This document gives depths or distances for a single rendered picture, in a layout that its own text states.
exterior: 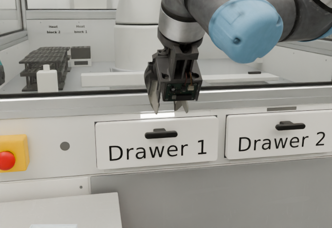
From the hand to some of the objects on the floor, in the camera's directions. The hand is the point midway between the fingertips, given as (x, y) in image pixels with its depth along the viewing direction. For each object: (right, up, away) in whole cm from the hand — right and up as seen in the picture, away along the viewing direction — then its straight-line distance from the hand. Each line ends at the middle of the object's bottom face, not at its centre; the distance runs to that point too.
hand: (165, 103), depth 74 cm
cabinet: (-6, -82, +81) cm, 115 cm away
